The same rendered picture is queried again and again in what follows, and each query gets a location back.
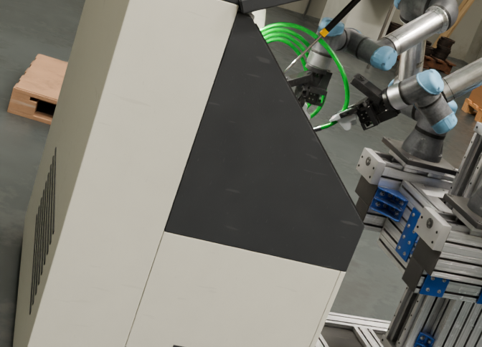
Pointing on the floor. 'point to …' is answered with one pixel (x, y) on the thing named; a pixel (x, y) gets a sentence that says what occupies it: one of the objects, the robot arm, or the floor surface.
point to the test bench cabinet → (230, 298)
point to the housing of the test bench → (116, 158)
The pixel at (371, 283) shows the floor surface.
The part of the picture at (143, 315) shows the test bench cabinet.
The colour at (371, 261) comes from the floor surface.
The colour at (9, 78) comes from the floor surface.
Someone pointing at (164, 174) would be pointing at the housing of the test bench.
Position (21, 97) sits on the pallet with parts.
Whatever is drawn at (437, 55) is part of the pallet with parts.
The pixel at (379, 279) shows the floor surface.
